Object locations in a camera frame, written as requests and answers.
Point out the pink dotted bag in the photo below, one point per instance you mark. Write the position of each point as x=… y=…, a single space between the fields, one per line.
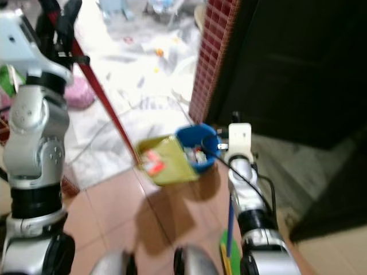
x=80 y=94

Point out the dark door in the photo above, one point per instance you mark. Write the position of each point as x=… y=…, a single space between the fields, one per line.
x=298 y=69

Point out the rubbish in bin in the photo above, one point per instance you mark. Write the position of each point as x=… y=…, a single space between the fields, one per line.
x=198 y=154

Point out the blue plastic bin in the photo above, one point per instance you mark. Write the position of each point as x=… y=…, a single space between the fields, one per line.
x=186 y=137

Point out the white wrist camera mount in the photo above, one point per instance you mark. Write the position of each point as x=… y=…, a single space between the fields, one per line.
x=239 y=137
x=17 y=40

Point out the grey left robot leg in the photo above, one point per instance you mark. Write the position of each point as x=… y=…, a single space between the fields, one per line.
x=114 y=266

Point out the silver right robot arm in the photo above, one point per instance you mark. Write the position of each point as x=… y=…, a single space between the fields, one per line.
x=249 y=195

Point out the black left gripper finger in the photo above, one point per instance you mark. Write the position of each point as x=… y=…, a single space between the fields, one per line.
x=47 y=11
x=73 y=11

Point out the red tiled column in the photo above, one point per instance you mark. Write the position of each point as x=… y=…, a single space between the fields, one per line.
x=215 y=57

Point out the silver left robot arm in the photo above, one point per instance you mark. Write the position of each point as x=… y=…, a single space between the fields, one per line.
x=40 y=149

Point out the small orange litter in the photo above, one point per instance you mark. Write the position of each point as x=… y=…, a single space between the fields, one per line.
x=159 y=52

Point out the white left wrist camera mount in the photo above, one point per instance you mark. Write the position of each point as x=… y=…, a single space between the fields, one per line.
x=17 y=40

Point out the grey robot leg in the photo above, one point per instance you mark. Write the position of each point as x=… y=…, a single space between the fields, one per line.
x=200 y=263
x=114 y=266

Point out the grey right robot leg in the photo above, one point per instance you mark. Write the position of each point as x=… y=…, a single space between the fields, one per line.
x=200 y=263

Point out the green plastic wrapper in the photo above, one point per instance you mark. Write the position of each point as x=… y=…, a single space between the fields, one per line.
x=8 y=80

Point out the red snack packet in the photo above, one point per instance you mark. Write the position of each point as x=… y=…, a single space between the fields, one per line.
x=153 y=166

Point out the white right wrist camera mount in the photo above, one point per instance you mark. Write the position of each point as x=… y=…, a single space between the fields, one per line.
x=239 y=137

